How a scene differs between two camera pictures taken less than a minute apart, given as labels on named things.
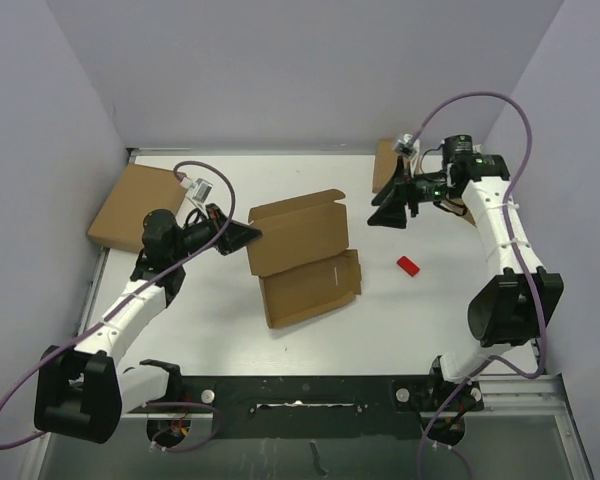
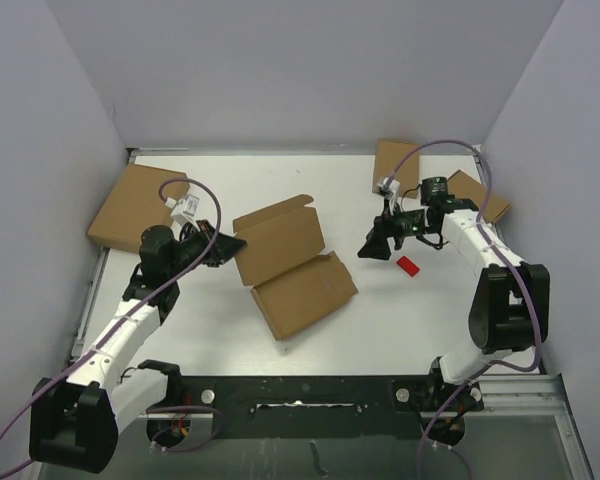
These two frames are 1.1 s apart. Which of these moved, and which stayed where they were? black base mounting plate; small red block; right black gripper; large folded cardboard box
Moved: right black gripper
Stayed: small red block; black base mounting plate; large folded cardboard box
